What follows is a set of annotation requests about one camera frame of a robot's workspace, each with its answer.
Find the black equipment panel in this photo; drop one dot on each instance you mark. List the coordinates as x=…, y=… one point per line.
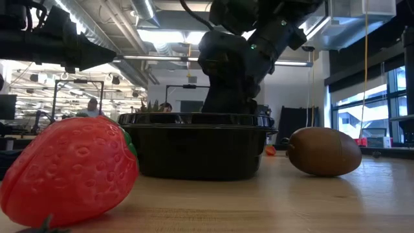
x=264, y=110

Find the dark green leafy stem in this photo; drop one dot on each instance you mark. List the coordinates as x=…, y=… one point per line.
x=45, y=227

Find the large glass window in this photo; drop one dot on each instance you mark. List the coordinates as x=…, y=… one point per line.
x=372, y=113

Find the black plastic tupperware bowl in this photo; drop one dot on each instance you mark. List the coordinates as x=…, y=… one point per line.
x=197, y=152

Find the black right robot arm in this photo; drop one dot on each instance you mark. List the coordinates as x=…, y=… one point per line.
x=278, y=29

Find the black curtain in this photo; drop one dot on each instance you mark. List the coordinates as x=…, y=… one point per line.
x=296, y=124

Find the person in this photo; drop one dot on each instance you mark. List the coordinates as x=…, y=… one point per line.
x=92, y=110
x=166, y=106

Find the red plastic toy strawberry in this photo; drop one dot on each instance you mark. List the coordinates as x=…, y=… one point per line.
x=71, y=171

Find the grey wall vent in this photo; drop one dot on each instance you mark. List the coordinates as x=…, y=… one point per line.
x=192, y=79

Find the dome security camera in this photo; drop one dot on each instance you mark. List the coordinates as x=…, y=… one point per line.
x=308, y=48

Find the green artificial plant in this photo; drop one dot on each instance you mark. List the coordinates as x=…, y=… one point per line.
x=155, y=108

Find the brown toy kiwi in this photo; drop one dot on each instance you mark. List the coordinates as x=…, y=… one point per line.
x=323, y=152

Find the black frame post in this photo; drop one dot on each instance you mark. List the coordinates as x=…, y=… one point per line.
x=409, y=81

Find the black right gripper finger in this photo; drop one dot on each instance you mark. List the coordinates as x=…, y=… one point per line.
x=223, y=97
x=250, y=100

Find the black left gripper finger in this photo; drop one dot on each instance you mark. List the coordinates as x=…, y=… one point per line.
x=95, y=55

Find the red plastic bin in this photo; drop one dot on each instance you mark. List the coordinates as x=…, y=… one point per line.
x=360, y=141

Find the long ceiling light bar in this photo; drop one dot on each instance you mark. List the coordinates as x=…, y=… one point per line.
x=155, y=58

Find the black metal frame rig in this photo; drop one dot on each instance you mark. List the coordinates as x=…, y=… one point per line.
x=79, y=81
x=189, y=86

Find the small red toy tomato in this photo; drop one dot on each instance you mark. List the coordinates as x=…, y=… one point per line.
x=270, y=150

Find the black monitor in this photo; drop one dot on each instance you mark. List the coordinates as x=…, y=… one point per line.
x=8, y=106

